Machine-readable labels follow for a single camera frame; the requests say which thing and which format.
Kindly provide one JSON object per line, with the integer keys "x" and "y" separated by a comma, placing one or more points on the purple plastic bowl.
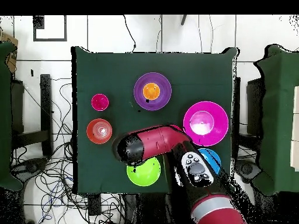
{"x": 163, "y": 91}

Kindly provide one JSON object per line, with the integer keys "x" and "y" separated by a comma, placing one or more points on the black square floor frame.
{"x": 50, "y": 40}

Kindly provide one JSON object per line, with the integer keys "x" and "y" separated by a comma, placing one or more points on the black pedestal leg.
{"x": 247, "y": 169}
{"x": 32, "y": 166}

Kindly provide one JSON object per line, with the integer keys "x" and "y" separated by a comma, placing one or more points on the red plastic cup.
{"x": 100, "y": 102}

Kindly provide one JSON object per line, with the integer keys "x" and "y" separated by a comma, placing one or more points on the large pink plastic bowl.
{"x": 217, "y": 116}

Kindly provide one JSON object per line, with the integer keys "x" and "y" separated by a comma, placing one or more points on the black metal stand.
{"x": 237, "y": 105}
{"x": 45, "y": 105}

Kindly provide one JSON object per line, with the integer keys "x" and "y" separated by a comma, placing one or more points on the cardboard box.
{"x": 12, "y": 63}

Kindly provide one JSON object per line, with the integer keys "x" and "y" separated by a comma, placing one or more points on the orange plastic cup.
{"x": 151, "y": 91}

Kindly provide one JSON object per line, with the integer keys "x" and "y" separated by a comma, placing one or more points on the blue plastic bowl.
{"x": 213, "y": 158}

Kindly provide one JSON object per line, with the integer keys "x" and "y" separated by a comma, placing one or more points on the orange plastic bowl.
{"x": 93, "y": 130}

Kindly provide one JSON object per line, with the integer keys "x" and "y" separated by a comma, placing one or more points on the green-clothed side table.
{"x": 4, "y": 116}
{"x": 280, "y": 116}

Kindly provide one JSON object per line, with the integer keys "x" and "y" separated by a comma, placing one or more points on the black box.
{"x": 254, "y": 105}

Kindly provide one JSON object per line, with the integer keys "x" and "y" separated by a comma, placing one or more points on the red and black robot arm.
{"x": 158, "y": 142}

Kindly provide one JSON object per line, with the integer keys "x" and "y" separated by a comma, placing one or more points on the large green plastic bowl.
{"x": 144, "y": 175}

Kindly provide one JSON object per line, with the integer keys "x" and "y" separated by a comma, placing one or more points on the short black rod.
{"x": 183, "y": 19}

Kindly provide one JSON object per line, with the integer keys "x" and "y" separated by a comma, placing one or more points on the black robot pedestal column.
{"x": 149, "y": 210}

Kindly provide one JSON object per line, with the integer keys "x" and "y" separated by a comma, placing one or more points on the dark green table cloth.
{"x": 112, "y": 70}

